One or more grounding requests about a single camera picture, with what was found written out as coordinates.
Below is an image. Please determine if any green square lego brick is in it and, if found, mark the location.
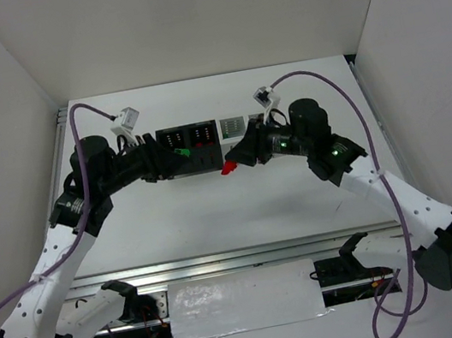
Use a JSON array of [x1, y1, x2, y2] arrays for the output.
[[175, 148, 191, 157]]

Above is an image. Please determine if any red lego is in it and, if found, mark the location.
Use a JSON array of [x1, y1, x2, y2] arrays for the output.
[[221, 161, 238, 176]]

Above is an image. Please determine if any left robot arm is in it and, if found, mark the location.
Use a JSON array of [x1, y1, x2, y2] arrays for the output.
[[0, 133, 188, 338]]

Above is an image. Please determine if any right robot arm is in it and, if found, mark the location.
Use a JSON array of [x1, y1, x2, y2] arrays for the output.
[[225, 98, 452, 291]]

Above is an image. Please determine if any white double container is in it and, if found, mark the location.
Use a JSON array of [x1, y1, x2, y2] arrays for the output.
[[217, 113, 263, 156]]

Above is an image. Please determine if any black double container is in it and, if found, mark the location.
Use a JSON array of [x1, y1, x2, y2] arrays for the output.
[[155, 120, 223, 179]]

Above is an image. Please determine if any white foil covered plate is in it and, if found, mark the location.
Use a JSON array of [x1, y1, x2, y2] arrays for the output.
[[167, 259, 328, 338]]

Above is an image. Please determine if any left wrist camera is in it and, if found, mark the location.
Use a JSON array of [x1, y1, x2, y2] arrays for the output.
[[110, 107, 140, 135]]

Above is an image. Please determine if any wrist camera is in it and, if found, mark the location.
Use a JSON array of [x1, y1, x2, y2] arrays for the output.
[[253, 86, 281, 111], [110, 107, 140, 135]]

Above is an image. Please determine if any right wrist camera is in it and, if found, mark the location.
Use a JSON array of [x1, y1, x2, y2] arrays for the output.
[[253, 86, 281, 111]]

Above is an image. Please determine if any aluminium rail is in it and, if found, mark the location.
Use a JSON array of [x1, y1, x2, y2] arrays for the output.
[[66, 222, 401, 301]]

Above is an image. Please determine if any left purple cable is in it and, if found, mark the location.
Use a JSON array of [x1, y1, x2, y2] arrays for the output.
[[0, 98, 155, 338]]

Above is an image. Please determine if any purple cable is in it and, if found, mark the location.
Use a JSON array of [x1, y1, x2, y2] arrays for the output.
[[0, 98, 155, 338], [266, 56, 437, 338]]

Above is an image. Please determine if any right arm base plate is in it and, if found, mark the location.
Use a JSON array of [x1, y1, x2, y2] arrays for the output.
[[309, 257, 394, 293]]

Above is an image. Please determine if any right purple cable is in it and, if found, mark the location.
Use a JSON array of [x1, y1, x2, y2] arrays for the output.
[[266, 56, 437, 338]]

